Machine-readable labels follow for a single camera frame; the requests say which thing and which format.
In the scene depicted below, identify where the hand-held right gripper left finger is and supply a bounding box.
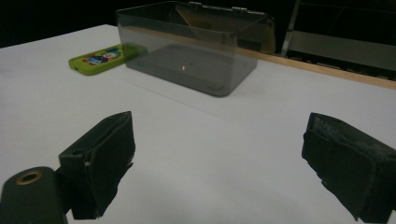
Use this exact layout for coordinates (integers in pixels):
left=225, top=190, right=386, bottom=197
left=58, top=110, right=136, bottom=220

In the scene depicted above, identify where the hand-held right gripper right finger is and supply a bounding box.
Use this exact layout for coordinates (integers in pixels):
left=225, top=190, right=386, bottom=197
left=301, top=112, right=396, bottom=224

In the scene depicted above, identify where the clear grey plastic lidded box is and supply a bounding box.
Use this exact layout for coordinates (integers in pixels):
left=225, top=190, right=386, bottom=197
left=115, top=0, right=276, bottom=98

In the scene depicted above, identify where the metal stand frame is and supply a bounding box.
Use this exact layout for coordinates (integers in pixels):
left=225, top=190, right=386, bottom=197
left=279, top=0, right=396, bottom=80

